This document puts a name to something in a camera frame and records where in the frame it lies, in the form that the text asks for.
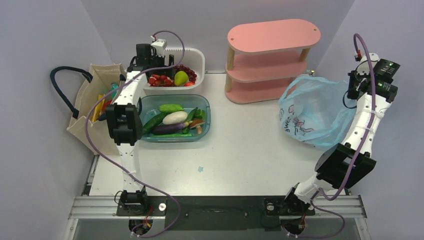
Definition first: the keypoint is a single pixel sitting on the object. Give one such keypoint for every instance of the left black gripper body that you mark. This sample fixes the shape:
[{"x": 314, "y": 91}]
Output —
[{"x": 158, "y": 61}]

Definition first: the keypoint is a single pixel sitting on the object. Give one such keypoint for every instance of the teal packet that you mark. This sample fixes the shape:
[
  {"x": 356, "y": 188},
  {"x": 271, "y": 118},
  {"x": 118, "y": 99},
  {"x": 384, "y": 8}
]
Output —
[{"x": 113, "y": 86}]

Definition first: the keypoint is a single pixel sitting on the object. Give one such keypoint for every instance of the blue plastic grocery bag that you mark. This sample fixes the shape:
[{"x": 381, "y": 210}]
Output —
[{"x": 313, "y": 110}]

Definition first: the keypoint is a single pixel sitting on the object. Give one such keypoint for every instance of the dark green cucumber from bag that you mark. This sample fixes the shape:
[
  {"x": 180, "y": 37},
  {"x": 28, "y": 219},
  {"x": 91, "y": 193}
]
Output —
[{"x": 153, "y": 122}]

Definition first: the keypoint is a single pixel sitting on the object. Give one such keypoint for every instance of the purple eggplant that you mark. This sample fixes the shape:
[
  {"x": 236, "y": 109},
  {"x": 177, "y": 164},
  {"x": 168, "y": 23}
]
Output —
[{"x": 166, "y": 129}]

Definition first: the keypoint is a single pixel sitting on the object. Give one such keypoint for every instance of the red snack packet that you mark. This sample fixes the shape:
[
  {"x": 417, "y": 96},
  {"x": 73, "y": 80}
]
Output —
[{"x": 105, "y": 105}]

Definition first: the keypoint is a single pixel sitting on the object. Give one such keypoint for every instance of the yellow snack packet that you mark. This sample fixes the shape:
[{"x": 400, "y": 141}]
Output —
[{"x": 98, "y": 109}]

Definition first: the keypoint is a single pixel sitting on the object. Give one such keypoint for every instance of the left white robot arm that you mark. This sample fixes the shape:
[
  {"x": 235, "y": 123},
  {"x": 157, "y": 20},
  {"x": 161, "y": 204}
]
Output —
[{"x": 126, "y": 129}]

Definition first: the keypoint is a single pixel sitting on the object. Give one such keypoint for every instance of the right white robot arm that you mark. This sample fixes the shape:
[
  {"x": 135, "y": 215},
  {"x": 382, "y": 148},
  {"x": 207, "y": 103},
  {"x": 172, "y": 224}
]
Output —
[{"x": 349, "y": 161}]

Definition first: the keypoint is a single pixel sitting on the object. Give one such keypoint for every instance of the red cherries pile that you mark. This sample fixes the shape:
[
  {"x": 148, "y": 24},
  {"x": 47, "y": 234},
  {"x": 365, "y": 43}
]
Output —
[{"x": 160, "y": 81}]

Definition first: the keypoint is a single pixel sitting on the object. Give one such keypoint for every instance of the white plastic basket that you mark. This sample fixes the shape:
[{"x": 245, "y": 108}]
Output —
[{"x": 193, "y": 59}]

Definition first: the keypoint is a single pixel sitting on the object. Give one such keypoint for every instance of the red grape bunch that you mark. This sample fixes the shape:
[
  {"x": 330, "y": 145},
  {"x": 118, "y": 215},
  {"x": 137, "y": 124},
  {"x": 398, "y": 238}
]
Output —
[{"x": 191, "y": 73}]

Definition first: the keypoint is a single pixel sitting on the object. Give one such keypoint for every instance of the green bumpy cucumber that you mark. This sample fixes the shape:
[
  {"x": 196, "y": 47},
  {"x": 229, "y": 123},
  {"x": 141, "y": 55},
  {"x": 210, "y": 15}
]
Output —
[{"x": 170, "y": 108}]

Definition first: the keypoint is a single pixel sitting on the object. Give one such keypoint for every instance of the blue transparent tray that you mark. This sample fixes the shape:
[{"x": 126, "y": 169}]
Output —
[{"x": 151, "y": 103}]

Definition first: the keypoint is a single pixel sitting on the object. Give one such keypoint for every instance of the green leafy vegetable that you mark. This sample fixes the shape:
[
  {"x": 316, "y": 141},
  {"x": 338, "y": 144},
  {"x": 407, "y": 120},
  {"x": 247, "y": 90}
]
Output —
[{"x": 200, "y": 114}]

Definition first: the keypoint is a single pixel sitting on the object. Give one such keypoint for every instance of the brown mushroom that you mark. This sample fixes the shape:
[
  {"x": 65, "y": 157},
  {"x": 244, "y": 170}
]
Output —
[{"x": 197, "y": 124}]

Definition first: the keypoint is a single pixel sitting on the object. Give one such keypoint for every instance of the long green okra pod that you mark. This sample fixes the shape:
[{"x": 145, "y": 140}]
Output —
[{"x": 173, "y": 135}]

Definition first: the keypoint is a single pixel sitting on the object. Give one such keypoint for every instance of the pink three-tier shelf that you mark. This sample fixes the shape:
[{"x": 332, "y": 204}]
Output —
[{"x": 263, "y": 58}]

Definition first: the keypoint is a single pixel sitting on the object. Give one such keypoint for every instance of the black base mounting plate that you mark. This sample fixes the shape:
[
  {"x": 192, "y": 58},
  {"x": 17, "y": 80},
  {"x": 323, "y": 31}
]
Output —
[{"x": 211, "y": 213}]

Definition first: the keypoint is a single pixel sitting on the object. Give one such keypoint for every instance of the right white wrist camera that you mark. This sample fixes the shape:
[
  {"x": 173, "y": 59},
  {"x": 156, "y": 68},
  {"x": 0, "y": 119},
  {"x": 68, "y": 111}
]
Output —
[{"x": 363, "y": 69}]

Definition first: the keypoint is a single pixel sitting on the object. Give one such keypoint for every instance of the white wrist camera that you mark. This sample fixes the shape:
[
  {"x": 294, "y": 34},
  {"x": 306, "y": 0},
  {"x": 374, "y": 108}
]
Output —
[
  {"x": 159, "y": 46},
  {"x": 363, "y": 69}
]

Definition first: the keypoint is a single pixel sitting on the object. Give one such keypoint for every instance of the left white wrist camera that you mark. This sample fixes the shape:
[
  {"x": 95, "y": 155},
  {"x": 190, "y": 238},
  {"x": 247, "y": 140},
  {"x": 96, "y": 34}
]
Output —
[{"x": 159, "y": 46}]

